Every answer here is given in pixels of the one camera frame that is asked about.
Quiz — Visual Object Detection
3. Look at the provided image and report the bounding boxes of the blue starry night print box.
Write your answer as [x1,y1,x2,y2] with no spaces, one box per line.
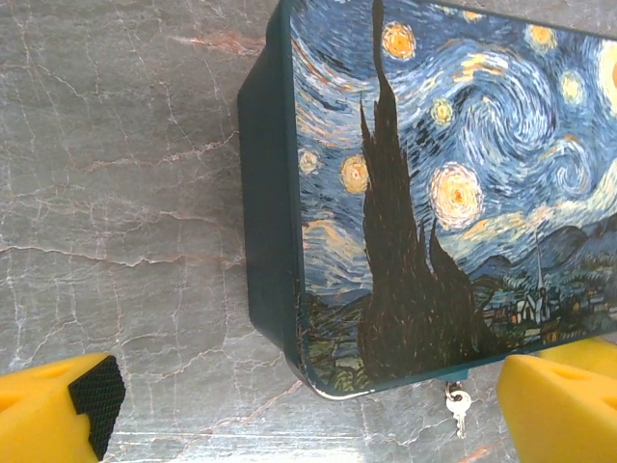
[236,0,617,401]

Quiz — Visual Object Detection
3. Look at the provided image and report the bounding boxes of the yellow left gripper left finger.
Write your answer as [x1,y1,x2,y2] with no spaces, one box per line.
[0,353,127,463]

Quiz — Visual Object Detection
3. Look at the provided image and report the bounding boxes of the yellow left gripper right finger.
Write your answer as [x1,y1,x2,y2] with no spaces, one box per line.
[496,355,617,463]

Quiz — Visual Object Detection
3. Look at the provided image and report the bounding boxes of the small silver key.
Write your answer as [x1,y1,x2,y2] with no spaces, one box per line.
[445,390,472,440]

